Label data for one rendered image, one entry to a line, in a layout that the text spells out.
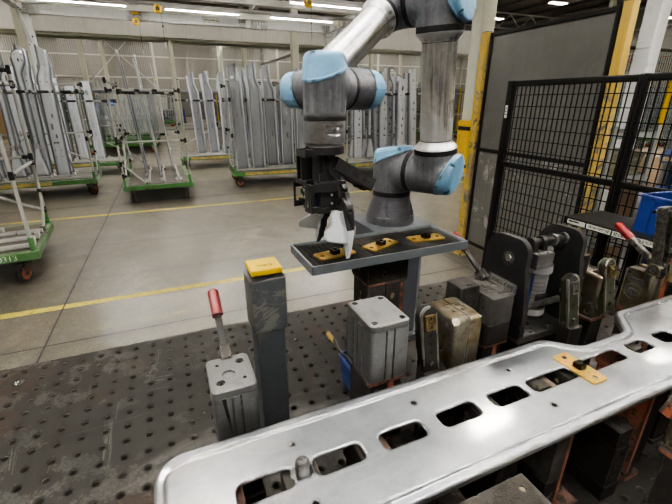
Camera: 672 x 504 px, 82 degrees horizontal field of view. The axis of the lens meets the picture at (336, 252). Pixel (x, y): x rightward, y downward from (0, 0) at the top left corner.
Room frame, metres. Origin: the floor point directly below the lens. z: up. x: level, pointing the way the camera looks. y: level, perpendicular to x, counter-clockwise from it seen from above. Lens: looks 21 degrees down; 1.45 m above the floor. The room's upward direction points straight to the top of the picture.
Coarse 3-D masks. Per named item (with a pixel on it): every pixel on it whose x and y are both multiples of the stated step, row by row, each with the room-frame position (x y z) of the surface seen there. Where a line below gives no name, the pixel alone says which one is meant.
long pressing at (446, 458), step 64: (640, 320) 0.75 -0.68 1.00; (448, 384) 0.54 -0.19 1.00; (512, 384) 0.54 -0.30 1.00; (576, 384) 0.54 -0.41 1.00; (640, 384) 0.54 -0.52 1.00; (256, 448) 0.41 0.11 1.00; (320, 448) 0.41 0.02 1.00; (384, 448) 0.41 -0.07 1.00; (448, 448) 0.41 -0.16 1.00; (512, 448) 0.41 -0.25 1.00
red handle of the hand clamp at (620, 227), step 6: (618, 222) 1.01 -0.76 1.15; (618, 228) 1.00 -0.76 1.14; (624, 228) 0.99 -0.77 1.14; (624, 234) 0.98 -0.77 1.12; (630, 234) 0.97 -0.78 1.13; (630, 240) 0.96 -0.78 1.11; (636, 240) 0.96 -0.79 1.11; (636, 246) 0.95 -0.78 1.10; (642, 246) 0.94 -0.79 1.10; (642, 252) 0.93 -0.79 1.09; (648, 252) 0.93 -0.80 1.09; (648, 258) 0.92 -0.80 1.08
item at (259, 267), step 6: (264, 258) 0.72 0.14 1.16; (270, 258) 0.72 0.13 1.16; (246, 264) 0.69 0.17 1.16; (252, 264) 0.69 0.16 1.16; (258, 264) 0.69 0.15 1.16; (264, 264) 0.69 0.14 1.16; (270, 264) 0.69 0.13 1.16; (276, 264) 0.69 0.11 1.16; (252, 270) 0.66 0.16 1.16; (258, 270) 0.66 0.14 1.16; (264, 270) 0.67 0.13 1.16; (270, 270) 0.67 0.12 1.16; (276, 270) 0.67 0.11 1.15; (252, 276) 0.66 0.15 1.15
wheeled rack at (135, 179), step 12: (108, 96) 5.74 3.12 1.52; (180, 96) 6.14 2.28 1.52; (108, 108) 5.73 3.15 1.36; (120, 108) 7.41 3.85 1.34; (180, 108) 6.12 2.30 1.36; (144, 132) 7.55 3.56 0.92; (156, 132) 7.63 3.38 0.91; (168, 132) 7.71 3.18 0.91; (180, 144) 7.78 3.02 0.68; (120, 156) 5.75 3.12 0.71; (132, 168) 7.41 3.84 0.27; (144, 168) 7.37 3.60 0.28; (156, 168) 7.37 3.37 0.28; (168, 168) 7.37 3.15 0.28; (180, 168) 7.37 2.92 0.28; (132, 180) 6.18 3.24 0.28; (144, 180) 6.15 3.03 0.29; (156, 180) 6.18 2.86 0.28; (168, 180) 6.18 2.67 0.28; (180, 180) 6.16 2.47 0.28; (192, 180) 6.29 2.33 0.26; (132, 192) 5.82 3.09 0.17
